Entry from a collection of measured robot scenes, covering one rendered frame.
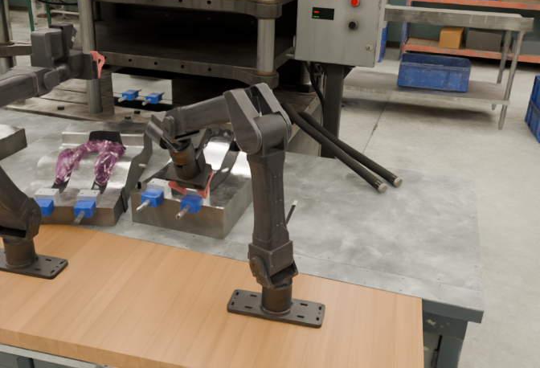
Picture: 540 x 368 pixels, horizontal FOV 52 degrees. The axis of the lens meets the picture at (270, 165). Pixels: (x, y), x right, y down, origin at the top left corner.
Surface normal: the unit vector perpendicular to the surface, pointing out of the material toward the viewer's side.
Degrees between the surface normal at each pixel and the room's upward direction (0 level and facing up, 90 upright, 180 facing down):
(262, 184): 92
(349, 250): 0
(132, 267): 0
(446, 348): 90
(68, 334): 0
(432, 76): 93
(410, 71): 92
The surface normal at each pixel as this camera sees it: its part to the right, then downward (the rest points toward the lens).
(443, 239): 0.04, -0.91
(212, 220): -0.30, 0.37
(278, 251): 0.70, 0.19
